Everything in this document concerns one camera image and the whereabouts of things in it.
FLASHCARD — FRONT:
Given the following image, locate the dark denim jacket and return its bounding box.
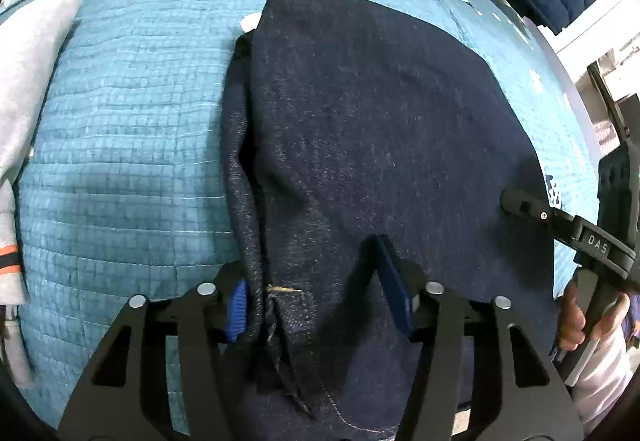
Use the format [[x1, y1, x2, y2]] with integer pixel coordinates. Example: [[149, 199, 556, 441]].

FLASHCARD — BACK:
[[220, 0, 561, 441]]

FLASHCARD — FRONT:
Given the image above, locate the person's right forearm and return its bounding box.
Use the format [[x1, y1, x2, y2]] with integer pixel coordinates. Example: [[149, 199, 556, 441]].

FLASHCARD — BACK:
[[565, 321, 636, 427]]

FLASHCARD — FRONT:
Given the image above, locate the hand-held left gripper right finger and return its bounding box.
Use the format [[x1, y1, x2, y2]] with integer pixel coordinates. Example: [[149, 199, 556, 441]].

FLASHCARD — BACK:
[[372, 233, 586, 441]]

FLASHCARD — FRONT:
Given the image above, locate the teal quilted bed sheet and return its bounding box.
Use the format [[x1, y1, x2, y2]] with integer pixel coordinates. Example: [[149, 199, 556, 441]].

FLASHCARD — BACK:
[[0, 0, 601, 432]]

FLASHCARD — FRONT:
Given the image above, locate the grey garment with orange stripe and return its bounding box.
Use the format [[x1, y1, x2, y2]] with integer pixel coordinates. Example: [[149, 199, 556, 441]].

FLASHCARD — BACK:
[[0, 0, 83, 387]]

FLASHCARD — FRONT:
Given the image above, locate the person's right hand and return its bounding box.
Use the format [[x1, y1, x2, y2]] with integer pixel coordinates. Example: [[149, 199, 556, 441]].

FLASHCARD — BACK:
[[555, 281, 632, 352]]

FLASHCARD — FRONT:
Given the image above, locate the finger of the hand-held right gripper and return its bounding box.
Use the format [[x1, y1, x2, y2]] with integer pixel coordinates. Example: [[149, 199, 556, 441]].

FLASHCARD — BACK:
[[500, 188, 636, 279]]

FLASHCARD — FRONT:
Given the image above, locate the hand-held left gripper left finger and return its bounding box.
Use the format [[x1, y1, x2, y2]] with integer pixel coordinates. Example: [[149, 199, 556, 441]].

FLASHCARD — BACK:
[[57, 261, 251, 441]]

